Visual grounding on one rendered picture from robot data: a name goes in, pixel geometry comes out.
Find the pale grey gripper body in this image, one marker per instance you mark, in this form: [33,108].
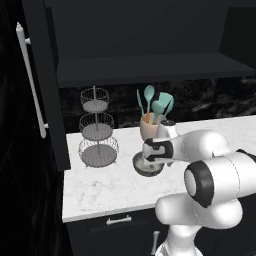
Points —
[154,160]

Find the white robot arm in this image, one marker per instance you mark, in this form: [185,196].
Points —
[213,173]

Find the dark grey bowl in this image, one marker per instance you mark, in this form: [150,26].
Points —
[146,170]

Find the black cabinet door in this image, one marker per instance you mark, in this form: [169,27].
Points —
[46,100]

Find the beige utensil pot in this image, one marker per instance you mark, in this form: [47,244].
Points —
[147,129]

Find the teal ladle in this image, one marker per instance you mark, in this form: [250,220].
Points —
[157,108]

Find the thin teal utensil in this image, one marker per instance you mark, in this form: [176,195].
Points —
[140,101]

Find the teal slotted spatula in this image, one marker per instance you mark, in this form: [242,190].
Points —
[166,99]

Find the teal spoon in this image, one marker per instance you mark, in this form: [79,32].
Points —
[149,93]

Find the black drawer front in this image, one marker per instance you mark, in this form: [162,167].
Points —
[100,228]

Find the black base cupboard door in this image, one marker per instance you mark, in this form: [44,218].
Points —
[113,245]

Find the black open wall cabinet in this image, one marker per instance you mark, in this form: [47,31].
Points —
[150,70]

